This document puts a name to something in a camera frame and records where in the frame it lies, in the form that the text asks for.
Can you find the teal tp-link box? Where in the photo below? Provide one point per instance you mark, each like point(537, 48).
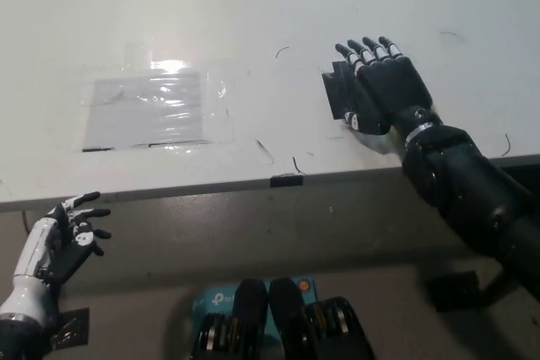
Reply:
point(215, 303)

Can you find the small black tape strip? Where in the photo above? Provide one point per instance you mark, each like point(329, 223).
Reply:
point(287, 181)

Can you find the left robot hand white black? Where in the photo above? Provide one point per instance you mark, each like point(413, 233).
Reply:
point(63, 250)

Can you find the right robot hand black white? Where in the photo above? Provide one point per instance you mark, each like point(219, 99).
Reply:
point(392, 86)

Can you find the black tape patch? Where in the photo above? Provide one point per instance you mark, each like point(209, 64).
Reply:
point(337, 90)

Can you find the clear taped plastic sheet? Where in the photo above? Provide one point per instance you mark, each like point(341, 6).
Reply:
point(143, 111)

